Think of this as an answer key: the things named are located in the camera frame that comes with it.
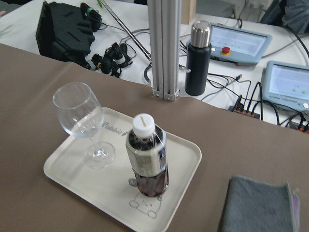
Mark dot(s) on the tea bottle white cap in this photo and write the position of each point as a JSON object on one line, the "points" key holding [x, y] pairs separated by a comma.
{"points": [[146, 149]]}

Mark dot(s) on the clear wine glass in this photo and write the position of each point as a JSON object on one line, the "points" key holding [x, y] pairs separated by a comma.
{"points": [[81, 115]]}

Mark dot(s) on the cream rabbit tray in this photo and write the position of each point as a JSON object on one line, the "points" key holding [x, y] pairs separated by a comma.
{"points": [[111, 189]]}

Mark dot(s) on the black thermos steel cap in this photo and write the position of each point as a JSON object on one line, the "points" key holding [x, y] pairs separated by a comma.
{"points": [[198, 58]]}

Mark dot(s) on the blue teach pendant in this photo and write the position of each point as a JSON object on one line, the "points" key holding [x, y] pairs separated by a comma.
{"points": [[286, 85], [239, 46]]}

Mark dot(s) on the black equipment beside table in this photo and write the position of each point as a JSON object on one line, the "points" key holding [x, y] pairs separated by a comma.
{"points": [[65, 32]]}

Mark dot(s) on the grey folded cloth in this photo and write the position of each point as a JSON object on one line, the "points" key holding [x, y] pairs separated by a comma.
{"points": [[252, 206]]}

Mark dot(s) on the aluminium frame post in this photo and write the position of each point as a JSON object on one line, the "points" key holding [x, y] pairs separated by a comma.
{"points": [[164, 24]]}

